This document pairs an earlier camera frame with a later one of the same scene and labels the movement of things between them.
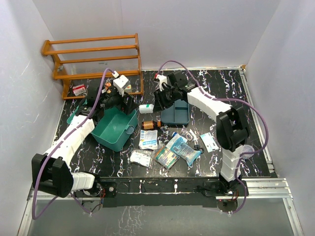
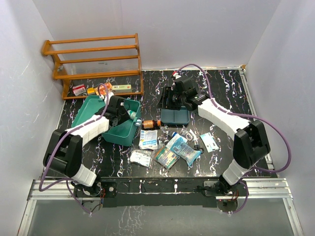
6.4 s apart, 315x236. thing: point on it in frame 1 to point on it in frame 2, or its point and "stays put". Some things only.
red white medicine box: x=79 y=89 stays put
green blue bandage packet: x=165 y=157 stays put
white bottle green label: x=145 y=108 to x=132 y=114
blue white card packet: x=209 y=142 stays put
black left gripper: x=130 y=105 to x=125 y=117
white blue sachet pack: x=148 y=139 stays put
